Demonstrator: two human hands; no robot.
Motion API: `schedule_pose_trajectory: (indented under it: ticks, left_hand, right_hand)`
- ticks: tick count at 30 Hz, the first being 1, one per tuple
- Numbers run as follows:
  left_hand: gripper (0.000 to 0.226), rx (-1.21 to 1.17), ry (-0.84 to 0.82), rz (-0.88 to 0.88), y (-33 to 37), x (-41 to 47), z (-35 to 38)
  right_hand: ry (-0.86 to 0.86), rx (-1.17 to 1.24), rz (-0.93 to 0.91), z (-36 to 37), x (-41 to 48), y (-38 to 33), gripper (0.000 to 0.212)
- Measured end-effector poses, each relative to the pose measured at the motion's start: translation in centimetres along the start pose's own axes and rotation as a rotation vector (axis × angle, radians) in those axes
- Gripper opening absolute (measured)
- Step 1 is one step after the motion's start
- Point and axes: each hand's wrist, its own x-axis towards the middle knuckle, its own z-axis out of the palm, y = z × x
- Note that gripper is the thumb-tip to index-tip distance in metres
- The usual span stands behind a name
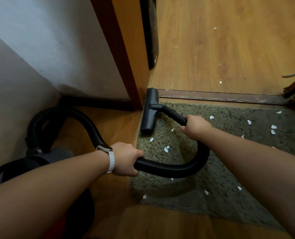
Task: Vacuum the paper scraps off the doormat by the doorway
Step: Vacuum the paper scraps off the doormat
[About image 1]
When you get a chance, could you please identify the person's right hand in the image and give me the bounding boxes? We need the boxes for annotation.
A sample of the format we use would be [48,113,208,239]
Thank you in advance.
[180,115,212,142]

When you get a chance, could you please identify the person's left hand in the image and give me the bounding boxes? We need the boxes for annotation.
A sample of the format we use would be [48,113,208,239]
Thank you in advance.
[110,142,145,177]

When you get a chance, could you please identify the white paper scraps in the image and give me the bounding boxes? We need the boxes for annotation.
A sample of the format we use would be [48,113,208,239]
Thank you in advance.
[142,111,282,199]

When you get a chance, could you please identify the grey-green shaggy door mat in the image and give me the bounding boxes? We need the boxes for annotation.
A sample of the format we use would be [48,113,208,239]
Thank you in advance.
[130,102,295,232]

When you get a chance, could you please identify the black vacuum hose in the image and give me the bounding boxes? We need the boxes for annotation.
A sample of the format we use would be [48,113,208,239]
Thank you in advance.
[0,88,210,239]

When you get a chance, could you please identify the person's left forearm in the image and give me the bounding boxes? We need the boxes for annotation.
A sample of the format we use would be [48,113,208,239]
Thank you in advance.
[0,150,111,239]

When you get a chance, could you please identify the person's right forearm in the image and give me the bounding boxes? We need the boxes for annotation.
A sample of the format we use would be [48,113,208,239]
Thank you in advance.
[200,126,295,239]

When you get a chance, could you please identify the white wrist watch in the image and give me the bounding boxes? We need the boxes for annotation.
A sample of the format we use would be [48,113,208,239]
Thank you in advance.
[95,144,115,174]

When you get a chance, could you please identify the metal door threshold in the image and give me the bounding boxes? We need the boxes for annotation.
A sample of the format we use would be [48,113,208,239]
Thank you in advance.
[157,89,287,105]

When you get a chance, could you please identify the black computer tower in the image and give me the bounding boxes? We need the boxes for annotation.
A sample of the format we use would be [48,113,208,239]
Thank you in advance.
[139,0,160,70]

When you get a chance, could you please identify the orange wooden door frame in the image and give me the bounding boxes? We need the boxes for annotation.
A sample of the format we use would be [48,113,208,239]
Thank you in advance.
[89,0,150,110]

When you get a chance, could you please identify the grey floor cable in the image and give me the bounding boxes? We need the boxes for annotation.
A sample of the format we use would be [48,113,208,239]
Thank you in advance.
[282,68,295,79]

